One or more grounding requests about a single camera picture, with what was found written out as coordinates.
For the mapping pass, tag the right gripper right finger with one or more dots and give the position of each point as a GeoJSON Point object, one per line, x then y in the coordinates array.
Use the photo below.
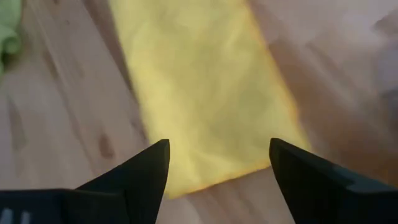
{"type": "Point", "coordinates": [311, 193]}

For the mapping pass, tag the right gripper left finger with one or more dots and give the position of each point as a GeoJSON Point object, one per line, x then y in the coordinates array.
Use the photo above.
{"type": "Point", "coordinates": [124, 199]}

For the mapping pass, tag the yellow microfiber towel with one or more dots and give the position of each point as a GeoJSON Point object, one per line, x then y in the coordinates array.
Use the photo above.
{"type": "Point", "coordinates": [202, 93]}

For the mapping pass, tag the lime green microfiber towel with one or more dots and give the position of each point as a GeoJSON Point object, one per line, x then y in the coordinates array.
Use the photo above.
{"type": "Point", "coordinates": [9, 34]}

